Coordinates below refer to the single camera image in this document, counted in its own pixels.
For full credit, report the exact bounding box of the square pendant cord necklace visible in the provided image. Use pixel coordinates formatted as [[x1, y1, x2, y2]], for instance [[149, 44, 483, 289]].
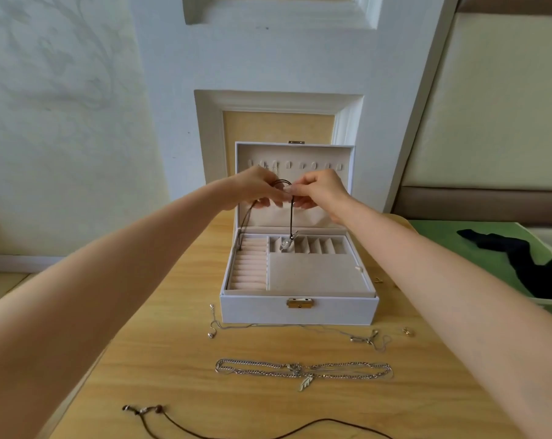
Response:
[[121, 403, 394, 439]]

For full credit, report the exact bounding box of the person's right forearm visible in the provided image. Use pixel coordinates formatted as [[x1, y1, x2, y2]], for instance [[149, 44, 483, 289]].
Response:
[[335, 198, 552, 439]]

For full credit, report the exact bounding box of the white jewelry box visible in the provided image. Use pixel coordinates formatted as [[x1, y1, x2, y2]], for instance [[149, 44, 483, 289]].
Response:
[[219, 141, 380, 326]]

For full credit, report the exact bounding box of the black cloth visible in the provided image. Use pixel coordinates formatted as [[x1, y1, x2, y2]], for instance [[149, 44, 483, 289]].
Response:
[[456, 228, 552, 301]]

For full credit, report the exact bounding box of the beige padded wall panel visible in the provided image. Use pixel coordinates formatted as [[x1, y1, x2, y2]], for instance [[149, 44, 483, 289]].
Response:
[[392, 0, 552, 225]]

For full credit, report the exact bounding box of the thin silver chain necklace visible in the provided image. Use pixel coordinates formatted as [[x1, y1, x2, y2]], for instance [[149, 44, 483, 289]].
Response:
[[206, 303, 403, 353]]

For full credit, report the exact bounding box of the bow pendant cord necklace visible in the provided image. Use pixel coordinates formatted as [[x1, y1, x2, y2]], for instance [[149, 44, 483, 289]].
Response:
[[236, 178, 297, 254]]

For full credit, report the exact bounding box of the person's left forearm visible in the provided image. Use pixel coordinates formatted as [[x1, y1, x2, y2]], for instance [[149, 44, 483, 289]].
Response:
[[0, 178, 236, 439]]

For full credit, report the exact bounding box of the person's left hand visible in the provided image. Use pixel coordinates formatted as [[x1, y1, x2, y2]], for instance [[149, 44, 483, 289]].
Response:
[[216, 166, 291, 211]]

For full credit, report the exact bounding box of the silver link chain necklace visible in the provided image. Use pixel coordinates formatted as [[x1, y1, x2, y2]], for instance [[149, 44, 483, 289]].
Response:
[[213, 357, 395, 392]]

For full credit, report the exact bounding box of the person's right hand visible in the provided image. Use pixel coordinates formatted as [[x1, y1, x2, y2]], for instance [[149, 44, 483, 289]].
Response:
[[289, 169, 355, 225]]

